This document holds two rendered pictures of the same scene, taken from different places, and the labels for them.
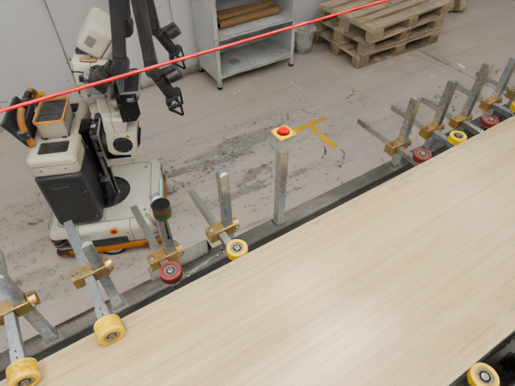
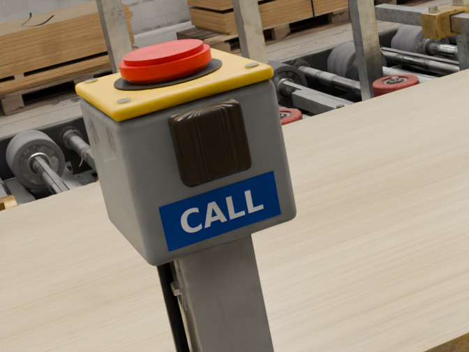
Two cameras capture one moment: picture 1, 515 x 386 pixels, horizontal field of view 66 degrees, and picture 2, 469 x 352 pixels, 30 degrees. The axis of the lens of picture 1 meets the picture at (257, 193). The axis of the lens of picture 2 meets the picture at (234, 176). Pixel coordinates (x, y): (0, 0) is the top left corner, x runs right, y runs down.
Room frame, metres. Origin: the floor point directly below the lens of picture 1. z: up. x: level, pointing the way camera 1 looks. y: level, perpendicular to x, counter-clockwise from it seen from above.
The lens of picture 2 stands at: (1.52, 0.00, 1.30)
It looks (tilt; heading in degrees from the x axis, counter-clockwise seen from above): 19 degrees down; 193
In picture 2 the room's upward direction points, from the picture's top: 11 degrees counter-clockwise
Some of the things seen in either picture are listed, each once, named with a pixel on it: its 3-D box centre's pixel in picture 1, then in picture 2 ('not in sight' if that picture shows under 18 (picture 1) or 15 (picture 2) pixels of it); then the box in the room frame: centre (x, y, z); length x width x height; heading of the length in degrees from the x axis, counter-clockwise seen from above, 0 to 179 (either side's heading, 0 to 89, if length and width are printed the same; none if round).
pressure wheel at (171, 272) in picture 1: (172, 277); not in sight; (0.78, 0.31, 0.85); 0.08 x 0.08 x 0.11
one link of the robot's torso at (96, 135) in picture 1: (119, 133); not in sight; (1.87, 0.81, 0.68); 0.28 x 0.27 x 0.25; 10
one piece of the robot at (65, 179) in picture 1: (77, 157); not in sight; (1.76, 1.06, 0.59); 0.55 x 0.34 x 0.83; 10
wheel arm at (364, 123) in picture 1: (388, 142); not in sight; (1.57, -0.67, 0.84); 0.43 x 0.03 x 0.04; 32
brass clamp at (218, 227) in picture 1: (222, 229); not in sight; (1.01, 0.14, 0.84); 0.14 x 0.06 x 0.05; 122
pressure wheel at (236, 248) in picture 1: (237, 255); not in sight; (0.87, 0.08, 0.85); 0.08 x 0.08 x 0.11
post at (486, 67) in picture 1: (470, 103); not in sight; (1.81, -1.15, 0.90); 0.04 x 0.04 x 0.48; 32
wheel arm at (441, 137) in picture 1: (422, 125); not in sight; (1.70, -0.88, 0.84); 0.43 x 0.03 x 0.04; 32
